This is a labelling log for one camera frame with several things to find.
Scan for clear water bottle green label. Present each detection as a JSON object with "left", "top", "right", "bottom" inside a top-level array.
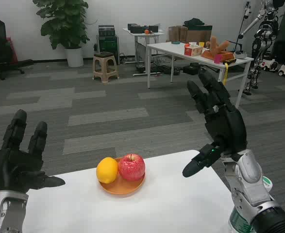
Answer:
[{"left": 228, "top": 176, "right": 274, "bottom": 233}]

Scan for cardboard box with green flap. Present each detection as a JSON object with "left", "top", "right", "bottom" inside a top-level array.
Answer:
[{"left": 185, "top": 25, "right": 213, "bottom": 44}]

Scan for yellow lemon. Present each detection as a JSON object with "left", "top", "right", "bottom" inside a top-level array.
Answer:
[{"left": 96, "top": 157, "right": 119, "bottom": 184}]

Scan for long white table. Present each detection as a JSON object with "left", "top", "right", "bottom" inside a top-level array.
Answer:
[{"left": 146, "top": 41, "right": 254, "bottom": 107}]

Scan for flat orange box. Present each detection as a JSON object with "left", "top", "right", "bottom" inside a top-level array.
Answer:
[{"left": 200, "top": 50, "right": 235, "bottom": 60}]

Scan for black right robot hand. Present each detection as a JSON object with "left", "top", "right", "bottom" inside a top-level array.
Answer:
[{"left": 182, "top": 67, "right": 248, "bottom": 178}]

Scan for white plant pot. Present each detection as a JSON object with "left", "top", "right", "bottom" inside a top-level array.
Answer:
[{"left": 64, "top": 47, "right": 84, "bottom": 68}]

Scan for large green leafy plant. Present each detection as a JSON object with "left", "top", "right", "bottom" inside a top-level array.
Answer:
[{"left": 32, "top": 0, "right": 91, "bottom": 50}]

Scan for beige plastic stool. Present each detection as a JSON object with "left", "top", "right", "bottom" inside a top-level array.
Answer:
[{"left": 92, "top": 51, "right": 120, "bottom": 84}]

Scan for yellow tape measure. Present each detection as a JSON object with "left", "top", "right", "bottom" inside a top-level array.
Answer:
[{"left": 223, "top": 58, "right": 237, "bottom": 85}]

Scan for black computer tower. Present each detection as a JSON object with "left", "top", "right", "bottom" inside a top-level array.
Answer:
[{"left": 96, "top": 35, "right": 120, "bottom": 65}]

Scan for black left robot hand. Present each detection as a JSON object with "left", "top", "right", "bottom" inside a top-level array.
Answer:
[{"left": 0, "top": 109, "right": 66, "bottom": 194}]

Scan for large black case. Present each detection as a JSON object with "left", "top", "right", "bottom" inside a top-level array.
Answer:
[{"left": 127, "top": 23, "right": 149, "bottom": 34}]

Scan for white standing desk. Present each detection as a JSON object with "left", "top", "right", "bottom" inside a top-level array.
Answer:
[{"left": 122, "top": 27, "right": 166, "bottom": 76}]

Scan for black equipment stack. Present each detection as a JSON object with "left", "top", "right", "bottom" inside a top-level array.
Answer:
[{"left": 98, "top": 24, "right": 115, "bottom": 37}]

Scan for black bag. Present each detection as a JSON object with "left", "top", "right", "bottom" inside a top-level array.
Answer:
[{"left": 183, "top": 17, "right": 205, "bottom": 27}]

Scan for silver black humanoid robot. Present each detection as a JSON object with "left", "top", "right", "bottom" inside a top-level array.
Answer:
[{"left": 238, "top": 0, "right": 285, "bottom": 95}]

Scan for brown plush toy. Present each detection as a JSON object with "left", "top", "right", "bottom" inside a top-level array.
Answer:
[{"left": 206, "top": 35, "right": 230, "bottom": 55}]

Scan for orange plastic plate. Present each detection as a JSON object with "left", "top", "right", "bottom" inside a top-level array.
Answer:
[{"left": 99, "top": 157, "right": 147, "bottom": 196}]

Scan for brown paper bags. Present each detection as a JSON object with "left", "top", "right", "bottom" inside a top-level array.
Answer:
[{"left": 168, "top": 25, "right": 188, "bottom": 42}]

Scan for orange tissue box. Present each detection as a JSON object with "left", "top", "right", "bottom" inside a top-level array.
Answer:
[{"left": 184, "top": 45, "right": 203, "bottom": 57}]

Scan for red apple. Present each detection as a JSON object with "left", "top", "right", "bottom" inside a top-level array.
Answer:
[{"left": 118, "top": 153, "right": 146, "bottom": 182}]

